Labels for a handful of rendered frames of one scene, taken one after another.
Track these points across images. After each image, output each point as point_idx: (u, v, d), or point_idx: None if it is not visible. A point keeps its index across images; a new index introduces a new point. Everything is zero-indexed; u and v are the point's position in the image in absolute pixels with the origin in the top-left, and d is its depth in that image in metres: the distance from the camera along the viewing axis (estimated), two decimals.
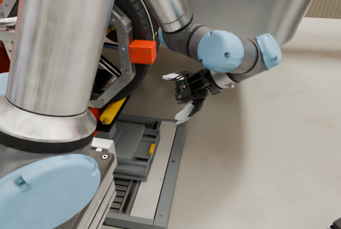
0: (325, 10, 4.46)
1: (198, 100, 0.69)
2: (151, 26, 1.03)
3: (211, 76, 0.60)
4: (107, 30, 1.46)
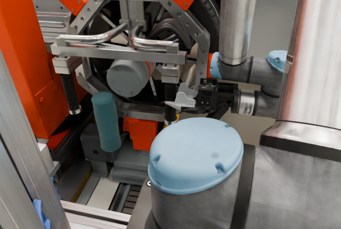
0: None
1: (205, 109, 0.73)
2: None
3: (241, 91, 0.71)
4: None
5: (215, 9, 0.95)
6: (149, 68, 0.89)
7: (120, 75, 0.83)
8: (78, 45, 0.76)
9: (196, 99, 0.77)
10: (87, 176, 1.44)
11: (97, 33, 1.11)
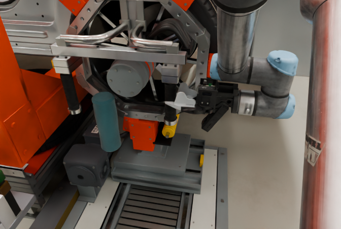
0: None
1: (205, 109, 0.73)
2: None
3: (241, 92, 0.71)
4: None
5: (215, 9, 0.96)
6: (149, 68, 0.89)
7: (120, 75, 0.83)
8: (78, 45, 0.76)
9: (196, 99, 0.77)
10: (73, 202, 1.30)
11: (97, 33, 1.11)
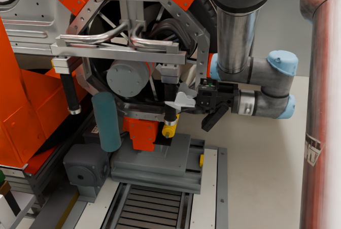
0: None
1: (205, 109, 0.73)
2: None
3: (241, 92, 0.71)
4: None
5: (215, 9, 0.96)
6: (149, 68, 0.89)
7: (120, 75, 0.83)
8: (78, 45, 0.76)
9: (196, 99, 0.77)
10: (73, 202, 1.30)
11: (97, 33, 1.11)
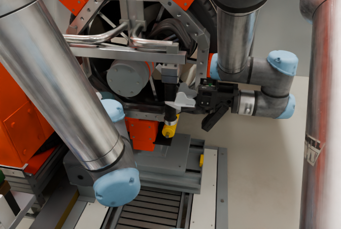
0: None
1: (205, 109, 0.73)
2: None
3: (241, 92, 0.71)
4: None
5: (215, 9, 0.96)
6: (149, 68, 0.89)
7: (120, 75, 0.83)
8: (78, 45, 0.76)
9: (196, 99, 0.77)
10: (73, 202, 1.30)
11: (97, 33, 1.11)
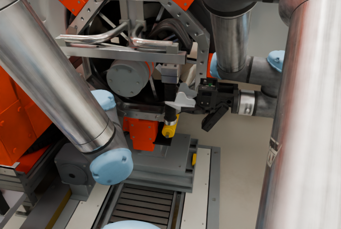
0: None
1: (205, 109, 0.73)
2: None
3: (241, 92, 0.71)
4: None
5: None
6: (149, 68, 0.89)
7: (120, 75, 0.83)
8: (78, 45, 0.76)
9: (196, 99, 0.77)
10: (65, 200, 1.31)
11: (97, 33, 1.11)
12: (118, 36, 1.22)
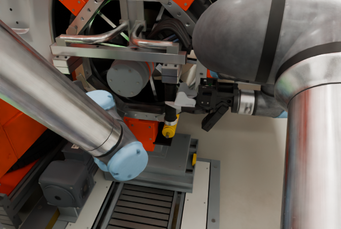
0: None
1: (205, 109, 0.73)
2: None
3: (241, 91, 0.71)
4: None
5: None
6: (149, 68, 0.89)
7: (120, 75, 0.83)
8: (78, 45, 0.76)
9: (196, 99, 0.77)
10: (52, 222, 1.21)
11: (97, 33, 1.11)
12: None
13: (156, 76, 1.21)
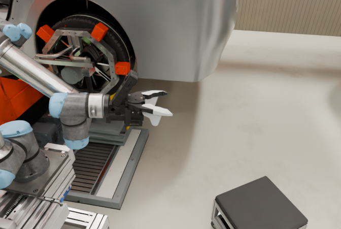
0: (291, 26, 5.03)
1: (134, 107, 0.73)
2: (128, 53, 1.86)
3: (103, 117, 0.77)
4: None
5: (121, 38, 1.81)
6: None
7: (67, 72, 1.68)
8: (45, 58, 1.62)
9: (144, 100, 0.78)
10: None
11: (61, 49, 1.96)
12: None
13: (98, 73, 2.06)
